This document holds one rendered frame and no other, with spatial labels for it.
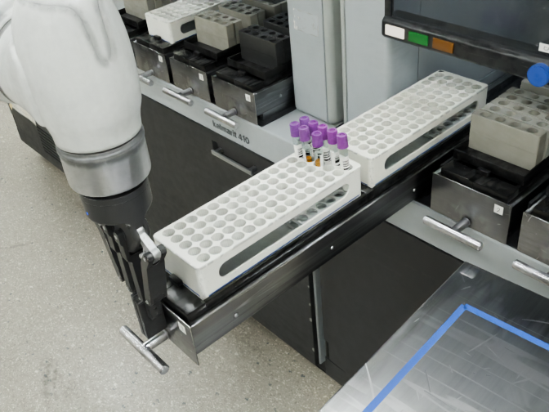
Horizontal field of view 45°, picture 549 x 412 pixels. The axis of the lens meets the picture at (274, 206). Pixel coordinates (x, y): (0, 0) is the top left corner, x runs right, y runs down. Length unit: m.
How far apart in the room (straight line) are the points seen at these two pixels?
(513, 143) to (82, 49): 0.65
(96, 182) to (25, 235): 1.82
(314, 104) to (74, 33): 0.76
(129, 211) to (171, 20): 0.88
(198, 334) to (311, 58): 0.63
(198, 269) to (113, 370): 1.13
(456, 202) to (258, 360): 0.94
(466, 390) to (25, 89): 0.52
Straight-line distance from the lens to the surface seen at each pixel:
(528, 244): 1.00
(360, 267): 1.29
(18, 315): 2.18
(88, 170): 0.68
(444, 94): 1.13
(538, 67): 0.93
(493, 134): 1.04
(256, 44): 1.36
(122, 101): 0.65
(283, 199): 0.90
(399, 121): 1.05
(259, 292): 0.87
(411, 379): 0.72
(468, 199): 1.02
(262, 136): 1.33
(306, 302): 1.52
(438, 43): 1.02
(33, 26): 0.62
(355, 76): 1.20
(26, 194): 2.72
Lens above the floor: 1.38
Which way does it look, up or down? 36 degrees down
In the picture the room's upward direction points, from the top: 6 degrees counter-clockwise
